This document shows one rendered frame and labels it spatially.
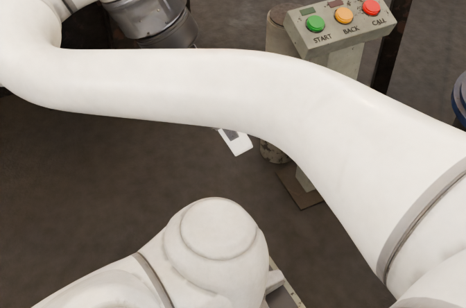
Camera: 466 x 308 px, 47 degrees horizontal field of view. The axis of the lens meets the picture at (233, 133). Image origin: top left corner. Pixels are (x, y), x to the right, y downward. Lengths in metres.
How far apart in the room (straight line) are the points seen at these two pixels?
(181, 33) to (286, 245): 0.99
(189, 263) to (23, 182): 1.10
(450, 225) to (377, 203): 0.04
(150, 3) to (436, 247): 0.44
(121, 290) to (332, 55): 0.78
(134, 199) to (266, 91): 1.31
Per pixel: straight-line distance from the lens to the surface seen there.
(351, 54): 1.31
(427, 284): 0.26
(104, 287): 0.70
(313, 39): 1.21
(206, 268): 0.73
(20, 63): 0.49
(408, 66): 2.15
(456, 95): 1.42
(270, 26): 1.38
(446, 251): 0.27
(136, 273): 0.77
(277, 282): 0.98
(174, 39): 0.64
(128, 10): 0.62
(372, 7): 1.30
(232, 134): 0.75
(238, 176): 1.67
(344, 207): 0.31
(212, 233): 0.74
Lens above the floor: 1.30
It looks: 46 degrees down
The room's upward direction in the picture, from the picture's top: straight up
